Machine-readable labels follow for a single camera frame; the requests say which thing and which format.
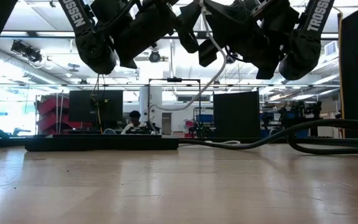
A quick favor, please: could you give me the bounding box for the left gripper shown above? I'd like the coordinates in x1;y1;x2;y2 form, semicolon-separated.
114;0;202;70

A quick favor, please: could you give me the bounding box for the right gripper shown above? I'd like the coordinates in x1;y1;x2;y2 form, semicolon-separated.
198;0;300;80

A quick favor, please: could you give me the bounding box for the black power strip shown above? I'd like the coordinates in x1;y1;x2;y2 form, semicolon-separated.
24;133;180;152

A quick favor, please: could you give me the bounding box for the black square panel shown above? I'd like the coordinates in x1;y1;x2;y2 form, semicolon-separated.
213;90;260;139

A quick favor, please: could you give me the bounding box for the person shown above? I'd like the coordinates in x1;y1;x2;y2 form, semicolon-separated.
121;110;155;135

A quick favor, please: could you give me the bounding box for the black background robot station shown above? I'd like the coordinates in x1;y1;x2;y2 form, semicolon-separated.
259;99;324;138

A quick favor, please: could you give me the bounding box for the black monitor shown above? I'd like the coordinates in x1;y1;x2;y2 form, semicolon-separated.
68;90;124;133

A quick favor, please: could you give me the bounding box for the red storage shelf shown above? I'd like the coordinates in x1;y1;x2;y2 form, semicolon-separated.
35;94;91;136

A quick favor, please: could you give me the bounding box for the round black ceiling camera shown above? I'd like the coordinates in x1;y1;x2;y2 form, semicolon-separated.
149;49;162;63

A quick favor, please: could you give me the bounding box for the thin black frame stand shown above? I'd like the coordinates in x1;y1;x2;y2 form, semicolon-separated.
147;77;202;138

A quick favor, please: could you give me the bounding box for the grey horizontal frame bar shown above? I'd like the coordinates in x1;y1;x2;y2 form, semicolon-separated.
0;82;341;88

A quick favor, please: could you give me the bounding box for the black hanging cable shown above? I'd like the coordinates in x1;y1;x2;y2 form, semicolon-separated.
92;73;106;94

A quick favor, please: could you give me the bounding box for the thick black power cable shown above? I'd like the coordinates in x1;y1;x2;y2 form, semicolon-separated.
178;119;358;156

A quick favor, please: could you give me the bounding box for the black table frame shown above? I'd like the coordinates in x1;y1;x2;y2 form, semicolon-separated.
0;136;358;149

